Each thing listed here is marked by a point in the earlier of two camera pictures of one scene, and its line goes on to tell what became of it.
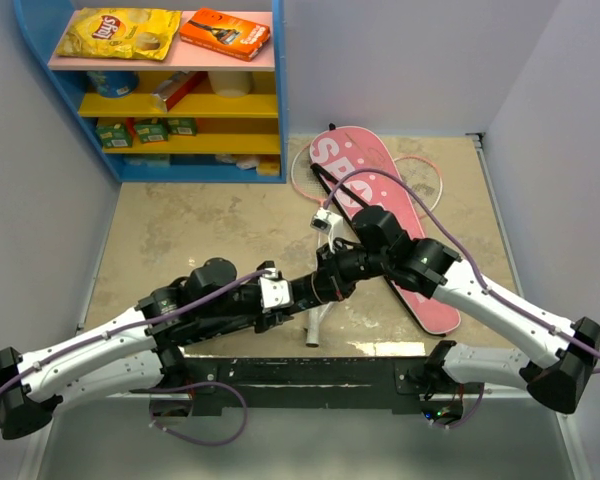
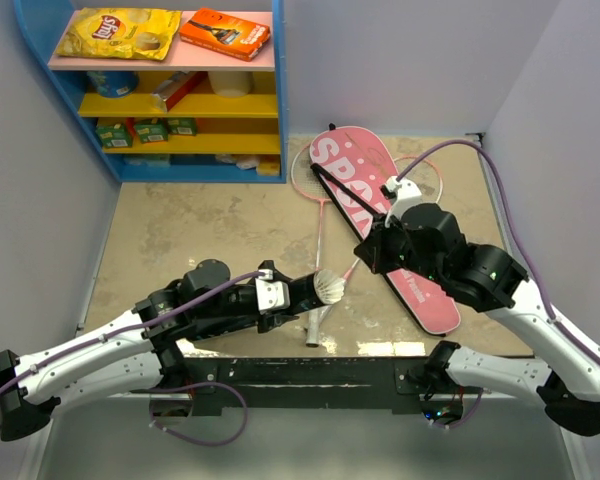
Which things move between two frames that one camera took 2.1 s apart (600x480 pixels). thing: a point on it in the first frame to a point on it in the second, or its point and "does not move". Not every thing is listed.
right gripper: (336, 288) to (372, 248)
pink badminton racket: (421, 183) does not move
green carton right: (182, 126) does not move
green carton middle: (152, 132) does not move
